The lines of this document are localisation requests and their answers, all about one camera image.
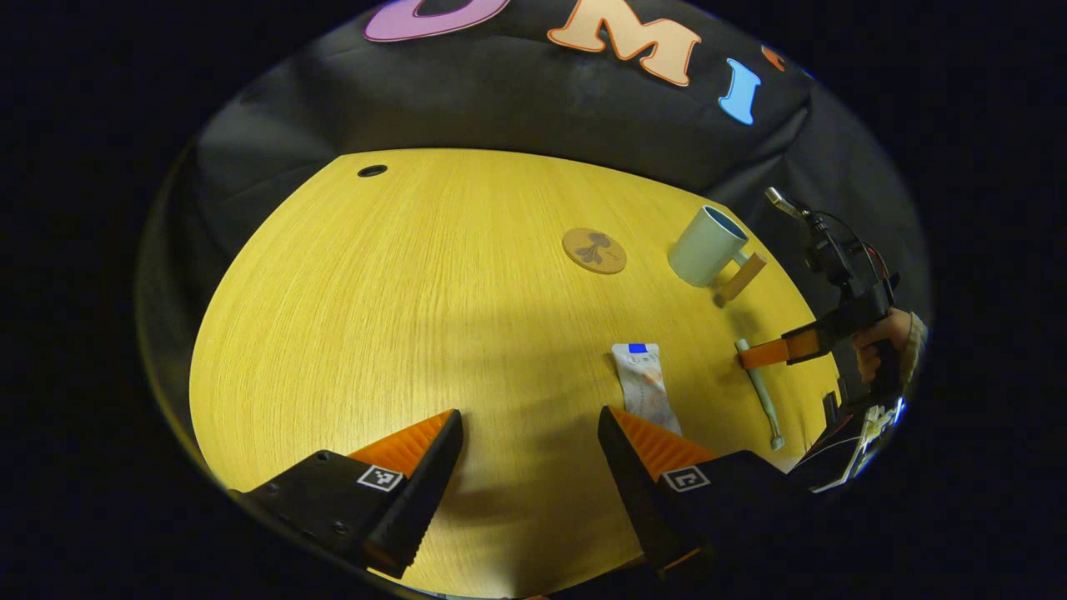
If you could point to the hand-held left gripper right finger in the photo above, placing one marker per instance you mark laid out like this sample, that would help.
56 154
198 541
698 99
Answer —
629 475

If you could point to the round brown coaster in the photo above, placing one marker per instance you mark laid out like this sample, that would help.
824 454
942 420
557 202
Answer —
594 251

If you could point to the pale green toothbrush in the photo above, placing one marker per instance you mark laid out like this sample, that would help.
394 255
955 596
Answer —
761 392

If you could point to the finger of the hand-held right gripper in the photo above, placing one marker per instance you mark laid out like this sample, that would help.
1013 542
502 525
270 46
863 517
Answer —
779 350

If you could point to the white toothpaste tube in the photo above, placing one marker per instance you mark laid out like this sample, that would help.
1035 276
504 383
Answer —
646 387

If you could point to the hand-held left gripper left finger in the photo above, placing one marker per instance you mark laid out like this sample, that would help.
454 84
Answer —
433 475

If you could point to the black backdrop cloth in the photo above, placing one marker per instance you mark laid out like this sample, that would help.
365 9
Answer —
517 108

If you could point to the yellow wooden desktop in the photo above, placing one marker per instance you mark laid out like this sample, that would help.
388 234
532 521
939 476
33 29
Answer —
400 317

